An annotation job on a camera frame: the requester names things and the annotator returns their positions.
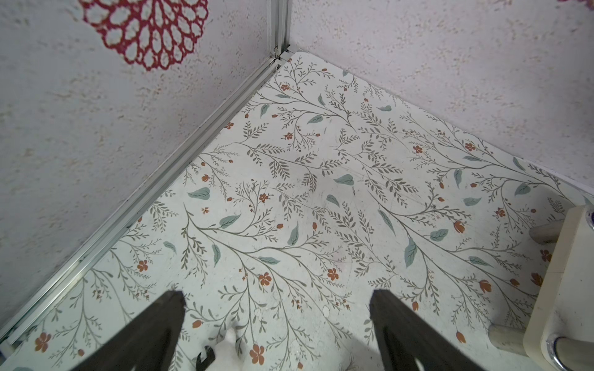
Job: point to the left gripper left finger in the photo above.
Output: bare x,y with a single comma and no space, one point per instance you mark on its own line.
147,343

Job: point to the floral table mat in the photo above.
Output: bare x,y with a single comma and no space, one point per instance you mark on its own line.
322,189

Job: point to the white two-tier shelf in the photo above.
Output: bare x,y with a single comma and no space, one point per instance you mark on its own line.
559,335

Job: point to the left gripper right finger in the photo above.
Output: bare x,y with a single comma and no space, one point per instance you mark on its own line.
406,341

